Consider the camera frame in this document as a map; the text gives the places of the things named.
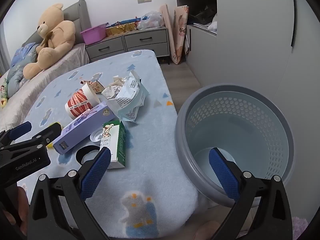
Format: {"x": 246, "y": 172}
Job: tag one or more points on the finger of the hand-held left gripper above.
{"x": 20, "y": 128}
{"x": 50, "y": 131}

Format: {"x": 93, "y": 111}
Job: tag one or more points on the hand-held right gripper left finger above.
{"x": 96, "y": 172}

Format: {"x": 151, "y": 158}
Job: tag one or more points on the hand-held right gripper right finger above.
{"x": 223, "y": 175}

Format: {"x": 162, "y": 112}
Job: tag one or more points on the black rimmed round lid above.
{"x": 80, "y": 152}

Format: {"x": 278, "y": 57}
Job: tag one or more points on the purple cartoon cardboard box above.
{"x": 80, "y": 127}

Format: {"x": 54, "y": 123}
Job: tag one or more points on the white round plastic lid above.
{"x": 95, "y": 136}

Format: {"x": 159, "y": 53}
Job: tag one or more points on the green white milk carton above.
{"x": 117, "y": 140}

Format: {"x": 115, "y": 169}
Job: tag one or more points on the red patterned paper cup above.
{"x": 77, "y": 102}

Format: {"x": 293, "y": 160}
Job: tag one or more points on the grey perforated waste bin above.
{"x": 250, "y": 120}

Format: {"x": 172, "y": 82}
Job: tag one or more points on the brown snack wrapper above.
{"x": 96, "y": 86}

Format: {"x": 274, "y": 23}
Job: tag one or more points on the white paper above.
{"x": 111, "y": 92}

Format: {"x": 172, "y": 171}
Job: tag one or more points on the blue white plastic package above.
{"x": 130, "y": 100}

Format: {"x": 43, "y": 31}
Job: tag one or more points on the beige tissue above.
{"x": 118, "y": 81}

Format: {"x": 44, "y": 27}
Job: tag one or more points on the person's left hand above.
{"x": 22, "y": 205}

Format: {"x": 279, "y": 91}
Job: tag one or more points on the small yellow plush toy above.
{"x": 3, "y": 102}

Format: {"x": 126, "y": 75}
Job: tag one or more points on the small green plush toy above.
{"x": 4, "y": 86}

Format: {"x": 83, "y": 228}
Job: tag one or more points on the beige bed sheet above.
{"x": 37, "y": 85}

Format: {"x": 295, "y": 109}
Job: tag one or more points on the person's leg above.
{"x": 207, "y": 231}

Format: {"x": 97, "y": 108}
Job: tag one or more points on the blue patterned pillow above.
{"x": 20, "y": 65}

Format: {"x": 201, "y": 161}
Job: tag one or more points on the blue printed blanket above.
{"x": 150, "y": 135}

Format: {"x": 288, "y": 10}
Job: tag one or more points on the purple fuzzy cloth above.
{"x": 298, "y": 227}

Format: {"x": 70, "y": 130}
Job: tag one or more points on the beige teddy bear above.
{"x": 57, "y": 35}

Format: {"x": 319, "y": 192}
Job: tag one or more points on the purple plastic basket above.
{"x": 93, "y": 33}

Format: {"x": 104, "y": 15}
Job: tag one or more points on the grey bed headboard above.
{"x": 77, "y": 15}

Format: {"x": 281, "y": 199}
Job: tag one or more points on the golden gift box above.
{"x": 120, "y": 30}

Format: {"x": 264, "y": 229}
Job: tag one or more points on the grey drawer cabinet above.
{"x": 145, "y": 40}

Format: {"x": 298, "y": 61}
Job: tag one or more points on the blue printed wrapping roll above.
{"x": 130, "y": 20}

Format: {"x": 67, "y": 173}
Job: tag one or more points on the dark flat boards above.
{"x": 187, "y": 42}

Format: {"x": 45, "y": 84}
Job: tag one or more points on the stack of white papers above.
{"x": 203, "y": 27}

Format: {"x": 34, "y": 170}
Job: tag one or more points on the white bag in niche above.
{"x": 213, "y": 25}

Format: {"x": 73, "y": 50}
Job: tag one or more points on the pink printed folded mat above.
{"x": 180, "y": 30}

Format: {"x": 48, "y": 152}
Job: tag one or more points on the clear plastic bag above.
{"x": 152, "y": 18}

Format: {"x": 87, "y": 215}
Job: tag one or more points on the plain pink folded mat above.
{"x": 167, "y": 22}

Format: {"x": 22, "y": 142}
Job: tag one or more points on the dark clutter in niche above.
{"x": 200, "y": 15}

